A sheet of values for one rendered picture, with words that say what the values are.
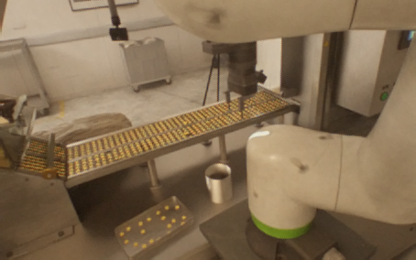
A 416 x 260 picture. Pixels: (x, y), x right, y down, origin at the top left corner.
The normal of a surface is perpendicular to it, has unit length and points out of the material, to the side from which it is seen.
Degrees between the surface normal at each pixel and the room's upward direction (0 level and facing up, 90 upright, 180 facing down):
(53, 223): 90
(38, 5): 90
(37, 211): 90
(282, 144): 14
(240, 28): 138
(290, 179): 86
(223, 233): 0
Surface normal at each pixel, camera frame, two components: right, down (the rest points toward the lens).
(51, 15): 0.43, 0.38
